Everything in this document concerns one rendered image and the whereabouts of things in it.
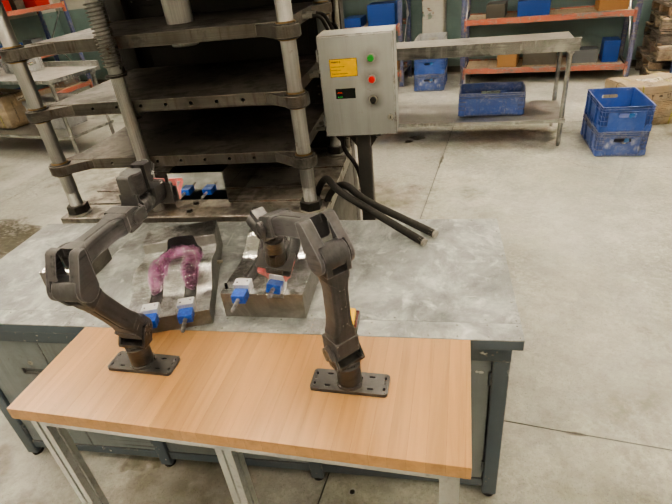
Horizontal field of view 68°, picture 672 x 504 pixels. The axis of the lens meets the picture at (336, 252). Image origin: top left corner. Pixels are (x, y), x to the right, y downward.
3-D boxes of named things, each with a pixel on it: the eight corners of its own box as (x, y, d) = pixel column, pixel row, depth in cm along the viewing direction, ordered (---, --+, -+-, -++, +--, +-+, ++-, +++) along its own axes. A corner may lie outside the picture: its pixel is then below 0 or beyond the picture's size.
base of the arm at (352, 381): (312, 348, 128) (305, 367, 122) (389, 354, 123) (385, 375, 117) (316, 370, 132) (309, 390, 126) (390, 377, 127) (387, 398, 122)
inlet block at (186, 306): (193, 337, 144) (189, 322, 142) (176, 339, 144) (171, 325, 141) (198, 309, 156) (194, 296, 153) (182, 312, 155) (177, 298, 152)
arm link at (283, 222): (251, 216, 127) (308, 224, 101) (281, 204, 131) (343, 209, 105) (266, 260, 130) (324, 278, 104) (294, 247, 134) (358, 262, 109)
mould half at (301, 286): (306, 318, 151) (300, 282, 144) (226, 316, 156) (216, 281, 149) (333, 236, 193) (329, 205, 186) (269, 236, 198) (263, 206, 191)
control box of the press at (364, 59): (404, 335, 258) (392, 31, 182) (346, 333, 264) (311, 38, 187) (405, 309, 276) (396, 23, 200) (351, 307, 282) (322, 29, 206)
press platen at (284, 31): (311, 76, 183) (304, 20, 173) (11, 97, 208) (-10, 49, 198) (344, 38, 251) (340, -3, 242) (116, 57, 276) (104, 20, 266)
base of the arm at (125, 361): (112, 332, 142) (97, 349, 136) (174, 337, 137) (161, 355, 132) (121, 353, 146) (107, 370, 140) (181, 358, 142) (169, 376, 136)
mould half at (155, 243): (213, 323, 154) (204, 294, 148) (128, 337, 152) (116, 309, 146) (222, 244, 196) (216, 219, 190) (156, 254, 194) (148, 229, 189)
